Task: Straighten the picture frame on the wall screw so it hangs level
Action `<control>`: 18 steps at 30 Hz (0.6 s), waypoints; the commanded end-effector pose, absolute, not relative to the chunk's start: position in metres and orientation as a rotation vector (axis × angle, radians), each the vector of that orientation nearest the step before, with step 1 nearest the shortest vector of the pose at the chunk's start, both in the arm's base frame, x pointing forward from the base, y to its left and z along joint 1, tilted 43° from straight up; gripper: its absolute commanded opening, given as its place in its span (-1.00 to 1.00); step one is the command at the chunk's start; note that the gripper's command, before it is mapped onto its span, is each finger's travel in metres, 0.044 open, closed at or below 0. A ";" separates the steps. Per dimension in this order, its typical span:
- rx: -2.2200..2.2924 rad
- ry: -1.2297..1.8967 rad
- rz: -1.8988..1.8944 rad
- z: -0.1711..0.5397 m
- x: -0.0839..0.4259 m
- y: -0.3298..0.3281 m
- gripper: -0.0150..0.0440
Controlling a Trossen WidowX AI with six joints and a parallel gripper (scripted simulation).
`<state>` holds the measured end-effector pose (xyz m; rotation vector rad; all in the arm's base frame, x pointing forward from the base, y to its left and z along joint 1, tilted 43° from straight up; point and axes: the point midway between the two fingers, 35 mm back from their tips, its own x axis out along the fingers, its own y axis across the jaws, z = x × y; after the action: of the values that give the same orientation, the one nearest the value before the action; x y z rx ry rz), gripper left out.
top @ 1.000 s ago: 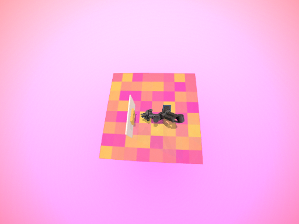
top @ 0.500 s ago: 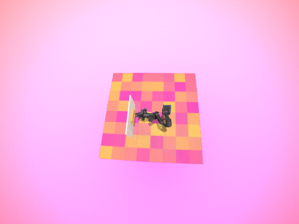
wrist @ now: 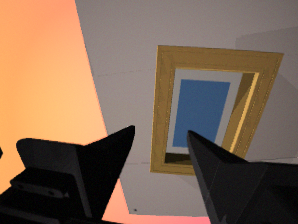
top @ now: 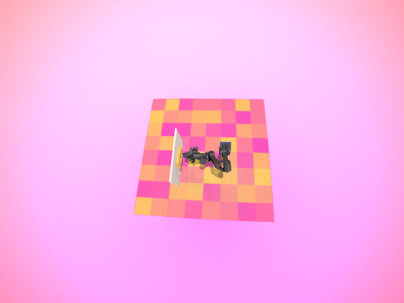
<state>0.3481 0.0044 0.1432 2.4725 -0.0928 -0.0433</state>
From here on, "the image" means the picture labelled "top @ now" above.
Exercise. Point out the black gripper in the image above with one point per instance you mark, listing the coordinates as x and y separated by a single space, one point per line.
190 155

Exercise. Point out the grey wall panel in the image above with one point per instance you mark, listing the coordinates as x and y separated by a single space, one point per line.
174 171

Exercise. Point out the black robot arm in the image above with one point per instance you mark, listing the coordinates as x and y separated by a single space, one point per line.
210 156

